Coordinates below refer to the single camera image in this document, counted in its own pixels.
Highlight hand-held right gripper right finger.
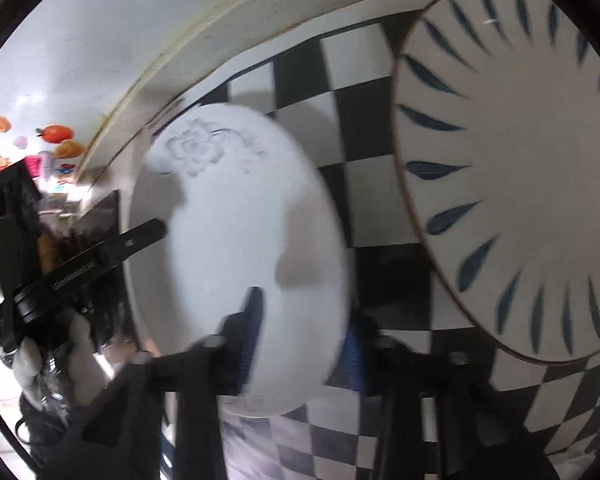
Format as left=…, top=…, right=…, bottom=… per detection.
left=341, top=322, right=561, bottom=480

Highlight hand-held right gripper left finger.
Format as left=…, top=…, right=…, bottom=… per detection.
left=40, top=286, right=265, bottom=480

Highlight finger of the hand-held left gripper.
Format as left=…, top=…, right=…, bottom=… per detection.
left=97, top=218, right=167, bottom=272

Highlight white embossed flower plate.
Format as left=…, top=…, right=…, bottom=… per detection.
left=125, top=102, right=353, bottom=418

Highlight person's left hand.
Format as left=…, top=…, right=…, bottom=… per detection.
left=10, top=317, right=107, bottom=411

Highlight black panel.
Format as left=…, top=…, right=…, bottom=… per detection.
left=77, top=190, right=122, bottom=246

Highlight black white checkered tablecloth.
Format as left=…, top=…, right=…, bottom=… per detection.
left=150, top=10, right=600, bottom=480

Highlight white plate blue leaf pattern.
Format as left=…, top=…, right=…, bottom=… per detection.
left=390, top=0, right=600, bottom=366

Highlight colourful wall stickers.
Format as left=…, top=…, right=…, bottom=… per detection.
left=0, top=115, right=88, bottom=191

